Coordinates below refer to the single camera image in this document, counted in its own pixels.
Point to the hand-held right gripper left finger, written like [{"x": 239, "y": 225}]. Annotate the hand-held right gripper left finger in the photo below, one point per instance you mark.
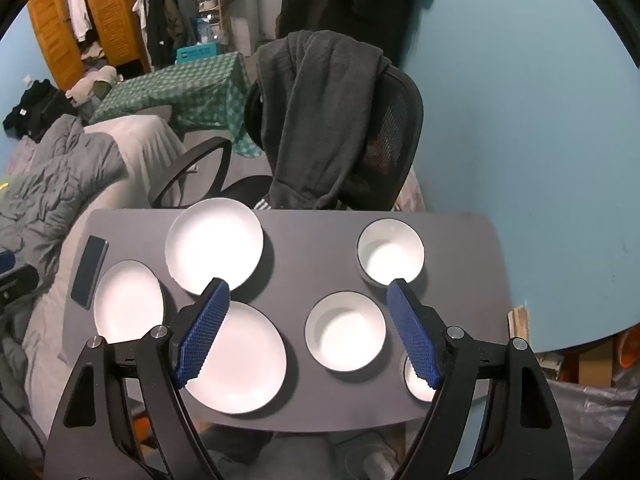
[{"x": 202, "y": 332}]

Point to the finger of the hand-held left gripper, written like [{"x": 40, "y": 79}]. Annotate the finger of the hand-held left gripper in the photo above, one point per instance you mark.
[
  {"x": 5, "y": 260},
  {"x": 17, "y": 282}
]

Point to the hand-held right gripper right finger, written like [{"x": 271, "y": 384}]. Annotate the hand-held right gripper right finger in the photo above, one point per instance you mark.
[{"x": 412, "y": 332}]

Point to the white plate with dark rim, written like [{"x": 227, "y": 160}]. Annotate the white plate with dark rim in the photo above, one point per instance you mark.
[
  {"x": 127, "y": 302},
  {"x": 215, "y": 245},
  {"x": 245, "y": 360}
]

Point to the white ribbed bowl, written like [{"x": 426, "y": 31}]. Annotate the white ribbed bowl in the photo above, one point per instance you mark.
[
  {"x": 391, "y": 255},
  {"x": 417, "y": 385},
  {"x": 345, "y": 332}
]

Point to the dark smartphone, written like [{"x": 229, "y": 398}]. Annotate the dark smartphone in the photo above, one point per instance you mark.
[{"x": 90, "y": 270}]

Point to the grey duvet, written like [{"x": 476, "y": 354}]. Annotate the grey duvet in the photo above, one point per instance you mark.
[{"x": 45, "y": 185}]

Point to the wooden plank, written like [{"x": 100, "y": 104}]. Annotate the wooden plank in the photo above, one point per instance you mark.
[{"x": 518, "y": 325}]

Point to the black bag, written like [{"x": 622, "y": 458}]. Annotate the black bag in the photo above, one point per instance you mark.
[{"x": 37, "y": 107}]

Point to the brown cardboard boxes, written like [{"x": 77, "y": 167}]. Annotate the brown cardboard boxes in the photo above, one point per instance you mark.
[{"x": 585, "y": 360}]

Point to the white pillow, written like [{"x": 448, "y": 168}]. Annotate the white pillow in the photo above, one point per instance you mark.
[{"x": 145, "y": 150}]

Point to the grey plastic sheet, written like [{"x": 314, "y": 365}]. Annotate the grey plastic sheet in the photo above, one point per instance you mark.
[{"x": 585, "y": 425}]

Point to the pile of pale clothes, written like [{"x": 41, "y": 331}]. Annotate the pile of pale clothes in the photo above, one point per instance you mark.
[{"x": 95, "y": 80}]

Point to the black mesh office chair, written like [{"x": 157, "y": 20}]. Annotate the black mesh office chair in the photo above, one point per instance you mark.
[{"x": 395, "y": 125}]

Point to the orange container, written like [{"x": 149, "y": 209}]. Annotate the orange container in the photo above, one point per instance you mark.
[{"x": 629, "y": 350}]

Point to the green checked tablecloth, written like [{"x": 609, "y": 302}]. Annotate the green checked tablecloth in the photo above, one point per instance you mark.
[{"x": 175, "y": 90}]

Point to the dark grey hoodie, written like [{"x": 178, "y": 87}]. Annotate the dark grey hoodie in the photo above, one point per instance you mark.
[{"x": 315, "y": 110}]

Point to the white hanging shirt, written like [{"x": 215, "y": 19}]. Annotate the white hanging shirt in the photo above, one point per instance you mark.
[{"x": 77, "y": 7}]

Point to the wooden louvred wardrobe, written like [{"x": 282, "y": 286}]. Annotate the wooden louvred wardrobe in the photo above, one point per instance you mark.
[{"x": 112, "y": 10}]

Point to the teal plastic box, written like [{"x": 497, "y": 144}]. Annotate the teal plastic box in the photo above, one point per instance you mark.
[{"x": 197, "y": 52}]

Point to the dark hanging clothes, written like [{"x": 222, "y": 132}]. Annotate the dark hanging clothes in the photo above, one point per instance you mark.
[{"x": 170, "y": 20}]

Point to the clear plastic bottle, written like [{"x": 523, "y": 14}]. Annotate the clear plastic bottle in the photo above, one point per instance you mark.
[{"x": 204, "y": 30}]

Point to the white door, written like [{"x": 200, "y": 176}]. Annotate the white door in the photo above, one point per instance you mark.
[{"x": 257, "y": 0}]

